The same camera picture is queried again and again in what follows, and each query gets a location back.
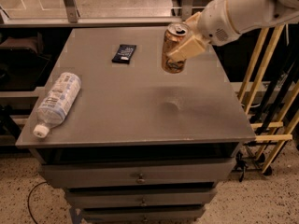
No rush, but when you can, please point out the grey drawer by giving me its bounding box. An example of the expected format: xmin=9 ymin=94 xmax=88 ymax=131
xmin=66 ymin=188 xmax=216 ymax=208
xmin=40 ymin=158 xmax=235 ymax=189
xmin=82 ymin=205 xmax=205 ymax=222

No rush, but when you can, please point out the grey drawer cabinet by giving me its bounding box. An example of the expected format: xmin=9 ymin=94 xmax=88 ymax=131
xmin=14 ymin=25 xmax=257 ymax=224

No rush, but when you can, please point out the middle grey drawer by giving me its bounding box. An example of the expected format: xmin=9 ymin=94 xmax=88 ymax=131
xmin=66 ymin=188 xmax=216 ymax=208

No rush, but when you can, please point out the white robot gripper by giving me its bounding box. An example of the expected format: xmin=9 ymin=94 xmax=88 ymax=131
xmin=166 ymin=0 xmax=240 ymax=62

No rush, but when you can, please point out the dark blue rxbar wrapper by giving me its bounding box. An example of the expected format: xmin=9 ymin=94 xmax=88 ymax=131
xmin=112 ymin=44 xmax=136 ymax=64

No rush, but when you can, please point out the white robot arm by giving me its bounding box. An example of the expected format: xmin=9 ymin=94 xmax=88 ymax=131
xmin=167 ymin=0 xmax=299 ymax=62

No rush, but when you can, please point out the black floor cable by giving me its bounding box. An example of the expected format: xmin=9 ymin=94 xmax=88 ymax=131
xmin=26 ymin=180 xmax=49 ymax=224

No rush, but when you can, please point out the orange soda can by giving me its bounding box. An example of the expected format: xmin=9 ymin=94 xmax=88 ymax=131
xmin=161 ymin=22 xmax=191 ymax=75

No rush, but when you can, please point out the bottom grey drawer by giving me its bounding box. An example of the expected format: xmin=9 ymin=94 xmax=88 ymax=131
xmin=82 ymin=205 xmax=205 ymax=222

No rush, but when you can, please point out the top grey drawer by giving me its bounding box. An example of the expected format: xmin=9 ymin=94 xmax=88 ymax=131
xmin=40 ymin=158 xmax=235 ymax=189

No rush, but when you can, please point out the metal railing frame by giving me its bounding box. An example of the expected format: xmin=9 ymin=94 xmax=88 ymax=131
xmin=0 ymin=0 xmax=203 ymax=28

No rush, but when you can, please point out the clear plastic water bottle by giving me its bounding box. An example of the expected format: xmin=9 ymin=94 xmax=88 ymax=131
xmin=33 ymin=72 xmax=81 ymax=138

